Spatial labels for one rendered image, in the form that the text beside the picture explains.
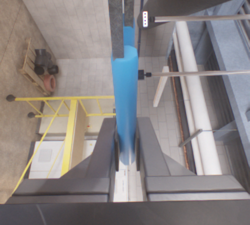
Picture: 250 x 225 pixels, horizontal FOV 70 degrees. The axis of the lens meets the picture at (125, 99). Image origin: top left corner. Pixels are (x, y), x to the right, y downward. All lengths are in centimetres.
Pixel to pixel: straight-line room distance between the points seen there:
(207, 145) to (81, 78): 362
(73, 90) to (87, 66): 83
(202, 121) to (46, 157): 307
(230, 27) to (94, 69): 342
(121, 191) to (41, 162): 170
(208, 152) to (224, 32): 239
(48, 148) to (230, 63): 391
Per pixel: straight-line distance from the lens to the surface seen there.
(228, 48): 399
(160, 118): 457
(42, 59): 420
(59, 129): 431
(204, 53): 529
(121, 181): 377
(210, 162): 315
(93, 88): 497
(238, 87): 355
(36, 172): 419
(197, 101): 340
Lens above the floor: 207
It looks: 1 degrees down
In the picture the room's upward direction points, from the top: 89 degrees clockwise
